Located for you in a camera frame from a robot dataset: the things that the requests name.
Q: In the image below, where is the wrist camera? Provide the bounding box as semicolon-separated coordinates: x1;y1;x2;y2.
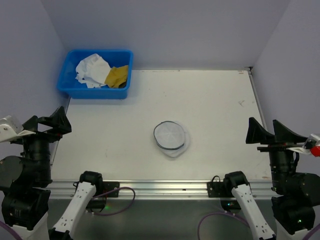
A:
288;133;320;158
0;115;36;143

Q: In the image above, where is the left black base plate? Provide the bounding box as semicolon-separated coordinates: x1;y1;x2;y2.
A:
102;181;120;198

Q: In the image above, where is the aluminium mounting rail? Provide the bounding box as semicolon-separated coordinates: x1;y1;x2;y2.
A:
48;179;276;200

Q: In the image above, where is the blue plastic bin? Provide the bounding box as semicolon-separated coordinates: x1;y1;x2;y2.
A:
57;49;134;100

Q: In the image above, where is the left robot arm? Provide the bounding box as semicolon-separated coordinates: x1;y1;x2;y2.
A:
0;106;103;240

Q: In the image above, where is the white bra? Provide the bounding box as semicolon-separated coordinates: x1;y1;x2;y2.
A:
75;53;111;89

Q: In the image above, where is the yellow bra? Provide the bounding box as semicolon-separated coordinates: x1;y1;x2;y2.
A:
104;65;129;89

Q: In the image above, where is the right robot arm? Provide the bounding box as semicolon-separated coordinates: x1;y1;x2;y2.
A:
223;117;320;240

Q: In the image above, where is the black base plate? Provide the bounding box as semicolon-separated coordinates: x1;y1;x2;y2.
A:
102;181;120;198
206;175;233;198

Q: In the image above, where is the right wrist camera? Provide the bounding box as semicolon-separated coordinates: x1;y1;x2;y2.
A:
288;133;320;158

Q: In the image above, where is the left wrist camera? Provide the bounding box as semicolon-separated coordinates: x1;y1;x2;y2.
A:
0;115;36;143

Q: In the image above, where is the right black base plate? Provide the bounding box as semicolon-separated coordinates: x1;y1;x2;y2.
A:
206;175;233;198

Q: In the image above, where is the white mesh laundry bag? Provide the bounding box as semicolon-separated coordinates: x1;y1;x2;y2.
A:
153;120;191;158

